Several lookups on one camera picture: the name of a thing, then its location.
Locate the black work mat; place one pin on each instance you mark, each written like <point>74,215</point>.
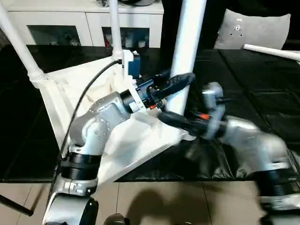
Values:
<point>267,93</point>

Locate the black metal frame bar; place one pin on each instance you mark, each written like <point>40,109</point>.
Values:
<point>16,205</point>

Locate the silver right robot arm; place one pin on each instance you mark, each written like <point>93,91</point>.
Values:
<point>253,145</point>

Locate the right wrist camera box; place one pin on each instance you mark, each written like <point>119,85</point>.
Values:
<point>213,98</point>

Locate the grey cushion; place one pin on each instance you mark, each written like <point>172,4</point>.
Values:
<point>258,30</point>

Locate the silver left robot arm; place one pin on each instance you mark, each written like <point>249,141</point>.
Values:
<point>98,122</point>

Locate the white plastic table top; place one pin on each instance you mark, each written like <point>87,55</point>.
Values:
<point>61,84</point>

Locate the white glass-door cabinet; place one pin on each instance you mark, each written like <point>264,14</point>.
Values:
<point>61,21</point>

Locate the white plastic table leg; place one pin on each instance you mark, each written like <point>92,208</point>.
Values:
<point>276,53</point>
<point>21,44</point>
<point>115,28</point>
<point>190,37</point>

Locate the black sofa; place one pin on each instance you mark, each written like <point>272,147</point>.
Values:
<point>215,18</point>

